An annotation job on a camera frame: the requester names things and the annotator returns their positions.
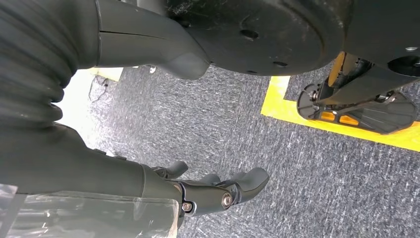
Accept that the clear plastic guard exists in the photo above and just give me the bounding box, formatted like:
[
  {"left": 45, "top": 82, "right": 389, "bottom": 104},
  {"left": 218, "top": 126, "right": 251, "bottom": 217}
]
[{"left": 0, "top": 183, "right": 181, "bottom": 238}]

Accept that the robot right arm ribbed sleeve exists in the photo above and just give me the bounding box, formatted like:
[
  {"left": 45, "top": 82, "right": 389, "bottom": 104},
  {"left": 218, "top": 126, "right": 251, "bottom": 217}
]
[{"left": 0, "top": 0, "right": 100, "bottom": 129}]

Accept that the yellow floor tape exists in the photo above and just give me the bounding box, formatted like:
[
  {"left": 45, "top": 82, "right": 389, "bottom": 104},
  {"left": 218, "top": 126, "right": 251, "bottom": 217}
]
[{"left": 261, "top": 76, "right": 420, "bottom": 152}]

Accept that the black robot hip disc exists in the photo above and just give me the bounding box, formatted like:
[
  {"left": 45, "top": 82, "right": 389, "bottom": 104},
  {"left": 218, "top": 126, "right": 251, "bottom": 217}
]
[{"left": 164, "top": 0, "right": 355, "bottom": 77}]

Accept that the black robot leg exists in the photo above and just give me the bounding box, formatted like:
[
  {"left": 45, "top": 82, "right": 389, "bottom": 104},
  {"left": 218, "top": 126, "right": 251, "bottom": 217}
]
[{"left": 344, "top": 0, "right": 420, "bottom": 78}]

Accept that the thin dark cable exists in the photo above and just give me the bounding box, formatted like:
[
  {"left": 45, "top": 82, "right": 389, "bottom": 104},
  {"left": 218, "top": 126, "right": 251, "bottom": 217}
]
[{"left": 88, "top": 74, "right": 109, "bottom": 103}]

